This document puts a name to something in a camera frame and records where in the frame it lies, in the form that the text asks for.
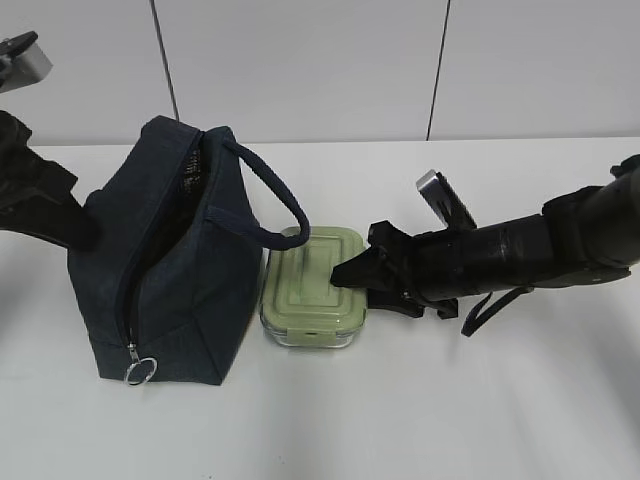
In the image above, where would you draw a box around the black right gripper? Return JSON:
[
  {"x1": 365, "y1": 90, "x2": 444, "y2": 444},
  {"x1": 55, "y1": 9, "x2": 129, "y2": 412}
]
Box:
[{"x1": 330, "y1": 220, "x2": 480, "y2": 319}]

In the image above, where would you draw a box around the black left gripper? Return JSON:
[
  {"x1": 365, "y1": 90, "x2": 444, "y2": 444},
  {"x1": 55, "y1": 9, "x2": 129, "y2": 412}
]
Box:
[{"x1": 1, "y1": 111, "x2": 101, "y2": 250}]

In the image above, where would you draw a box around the green lidded glass container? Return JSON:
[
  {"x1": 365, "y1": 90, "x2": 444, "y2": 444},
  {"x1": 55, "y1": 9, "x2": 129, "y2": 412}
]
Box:
[{"x1": 260, "y1": 226, "x2": 367, "y2": 349}]

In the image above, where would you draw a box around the dark blue fabric bag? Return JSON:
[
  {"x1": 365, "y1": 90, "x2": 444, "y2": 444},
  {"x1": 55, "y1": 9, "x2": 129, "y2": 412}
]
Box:
[{"x1": 67, "y1": 116, "x2": 310, "y2": 386}]

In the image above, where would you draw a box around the silver zipper pull ring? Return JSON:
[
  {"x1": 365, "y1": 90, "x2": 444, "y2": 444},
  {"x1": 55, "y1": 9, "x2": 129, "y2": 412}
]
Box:
[{"x1": 123, "y1": 342, "x2": 159, "y2": 387}]

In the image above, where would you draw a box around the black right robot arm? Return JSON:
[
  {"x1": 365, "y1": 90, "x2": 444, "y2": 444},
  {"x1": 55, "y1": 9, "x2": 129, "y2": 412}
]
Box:
[{"x1": 330, "y1": 155, "x2": 639, "y2": 332}]

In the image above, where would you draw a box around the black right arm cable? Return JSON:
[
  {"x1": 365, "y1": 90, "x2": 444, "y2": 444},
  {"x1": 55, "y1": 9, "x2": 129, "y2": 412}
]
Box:
[{"x1": 460, "y1": 287, "x2": 534, "y2": 339}]

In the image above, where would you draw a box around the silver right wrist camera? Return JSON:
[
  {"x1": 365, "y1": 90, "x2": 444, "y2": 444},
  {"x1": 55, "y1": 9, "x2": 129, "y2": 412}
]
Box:
[{"x1": 416, "y1": 170, "x2": 477, "y2": 231}]

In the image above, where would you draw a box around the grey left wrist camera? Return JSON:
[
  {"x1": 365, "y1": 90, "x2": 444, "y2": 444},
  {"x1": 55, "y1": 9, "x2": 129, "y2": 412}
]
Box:
[{"x1": 1, "y1": 31, "x2": 53, "y2": 93}]

